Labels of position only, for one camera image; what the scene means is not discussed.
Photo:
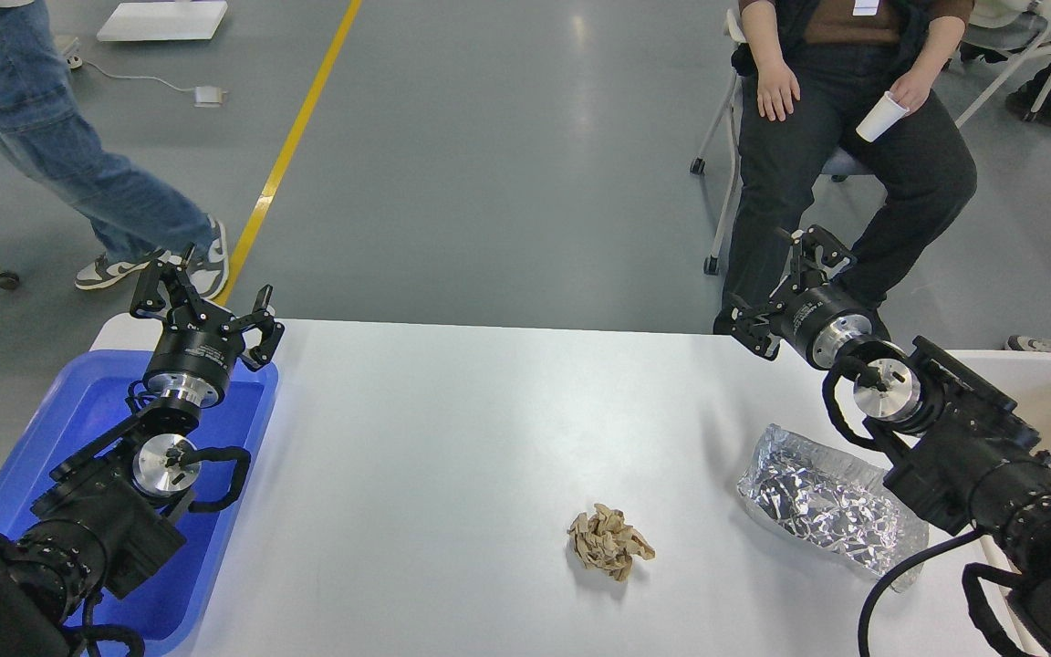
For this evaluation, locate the walking person blue jeans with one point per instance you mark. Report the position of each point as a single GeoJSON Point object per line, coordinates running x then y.
{"type": "Point", "coordinates": [135, 215]}

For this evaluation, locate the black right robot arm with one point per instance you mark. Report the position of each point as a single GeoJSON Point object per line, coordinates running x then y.
{"type": "Point", "coordinates": [960, 457]}

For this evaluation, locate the white power adapter with cable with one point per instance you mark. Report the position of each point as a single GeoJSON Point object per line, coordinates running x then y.
{"type": "Point", "coordinates": [202, 96]}

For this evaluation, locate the white paper cup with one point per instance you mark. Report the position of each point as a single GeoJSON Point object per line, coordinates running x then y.
{"type": "Point", "coordinates": [884, 114]}

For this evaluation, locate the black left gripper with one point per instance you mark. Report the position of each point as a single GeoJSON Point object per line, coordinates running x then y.
{"type": "Point", "coordinates": [194, 358]}

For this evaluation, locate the sneaker at right edge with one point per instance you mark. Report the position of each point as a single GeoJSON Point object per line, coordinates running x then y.
{"type": "Point", "coordinates": [1024, 343]}

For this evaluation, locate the white flat board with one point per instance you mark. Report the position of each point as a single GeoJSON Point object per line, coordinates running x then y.
{"type": "Point", "coordinates": [163, 21]}

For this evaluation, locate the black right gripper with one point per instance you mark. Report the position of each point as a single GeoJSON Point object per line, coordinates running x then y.
{"type": "Point", "coordinates": [818, 322]}

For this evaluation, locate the blue plastic tray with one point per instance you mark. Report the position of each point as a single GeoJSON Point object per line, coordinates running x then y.
{"type": "Point", "coordinates": [89, 397]}

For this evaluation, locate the crumpled brown paper ball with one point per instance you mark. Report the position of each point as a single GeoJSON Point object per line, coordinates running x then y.
{"type": "Point", "coordinates": [603, 540]}

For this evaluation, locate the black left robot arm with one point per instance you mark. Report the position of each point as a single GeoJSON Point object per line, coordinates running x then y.
{"type": "Point", "coordinates": [110, 520]}

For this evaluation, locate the silver foil bag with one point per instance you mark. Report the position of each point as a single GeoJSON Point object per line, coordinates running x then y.
{"type": "Point", "coordinates": [833, 501]}

